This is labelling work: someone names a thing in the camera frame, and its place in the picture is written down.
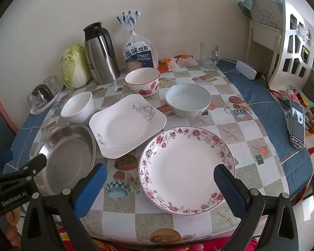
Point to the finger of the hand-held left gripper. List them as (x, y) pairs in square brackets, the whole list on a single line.
[(26, 171), (2, 159)]

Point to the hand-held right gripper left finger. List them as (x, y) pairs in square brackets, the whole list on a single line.
[(91, 188)]

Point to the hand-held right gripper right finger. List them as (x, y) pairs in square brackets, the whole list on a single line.
[(229, 188)]

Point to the stainless steel basin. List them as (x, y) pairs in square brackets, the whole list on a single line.
[(65, 159)]

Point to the floral round plate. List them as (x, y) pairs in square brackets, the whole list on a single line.
[(180, 170)]

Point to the white square plate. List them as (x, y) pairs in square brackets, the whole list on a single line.
[(125, 128)]

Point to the small white bowl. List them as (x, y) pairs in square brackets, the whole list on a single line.
[(77, 107)]

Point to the round white bowl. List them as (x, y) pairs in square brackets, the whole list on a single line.
[(187, 96)]

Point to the strawberry print bowl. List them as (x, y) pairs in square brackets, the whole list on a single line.
[(142, 77)]

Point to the person's left hand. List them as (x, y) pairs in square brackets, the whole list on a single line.
[(13, 236)]

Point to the clear glass tumbler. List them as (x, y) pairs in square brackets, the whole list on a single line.
[(31, 102), (52, 82)]

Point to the white tray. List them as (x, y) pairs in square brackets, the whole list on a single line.
[(43, 109)]

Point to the red floral blanket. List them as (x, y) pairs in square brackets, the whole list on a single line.
[(146, 247)]

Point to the smartphone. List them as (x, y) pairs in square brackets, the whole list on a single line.
[(297, 123)]

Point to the napa cabbage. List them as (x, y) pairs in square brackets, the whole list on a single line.
[(74, 68)]

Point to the white power strip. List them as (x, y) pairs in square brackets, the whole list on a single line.
[(246, 69)]

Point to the stainless steel thermos jug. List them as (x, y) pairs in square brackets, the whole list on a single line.
[(102, 57)]

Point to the white plastic chair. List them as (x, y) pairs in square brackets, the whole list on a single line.
[(277, 65)]

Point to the glass mug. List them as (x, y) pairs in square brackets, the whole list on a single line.
[(209, 56)]

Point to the clear snack packet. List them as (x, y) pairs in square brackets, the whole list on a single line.
[(185, 60)]

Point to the orange snack packet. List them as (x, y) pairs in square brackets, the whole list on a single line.
[(166, 65)]

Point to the bagged toast bread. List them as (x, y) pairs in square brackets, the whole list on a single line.
[(140, 55)]

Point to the white wooden chair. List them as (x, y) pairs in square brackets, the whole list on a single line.
[(261, 27)]

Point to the white printed board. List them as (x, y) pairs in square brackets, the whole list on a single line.
[(267, 11)]

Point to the teal cloth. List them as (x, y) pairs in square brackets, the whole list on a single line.
[(244, 5)]

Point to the blue chair with red frame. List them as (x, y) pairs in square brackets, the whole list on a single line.
[(0, 125)]

